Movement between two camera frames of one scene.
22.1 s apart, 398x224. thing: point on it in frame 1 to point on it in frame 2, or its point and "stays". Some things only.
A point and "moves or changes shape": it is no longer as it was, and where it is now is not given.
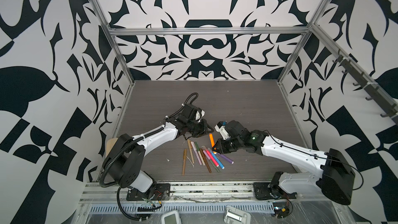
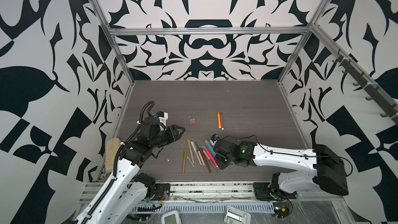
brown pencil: (184, 161) stays
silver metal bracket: (233, 215) stays
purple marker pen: (226, 158) moves or changes shape
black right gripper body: (230, 145) to (222, 162)
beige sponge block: (110, 143) stays
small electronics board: (281, 209) stays
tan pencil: (189, 143) stays
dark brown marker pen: (205, 160) stays
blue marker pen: (219, 163) moves or changes shape
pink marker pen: (210, 156) stays
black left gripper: (204, 130) to (172, 133)
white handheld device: (171, 218) stays
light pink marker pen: (194, 145) stays
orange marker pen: (212, 140) moves or changes shape
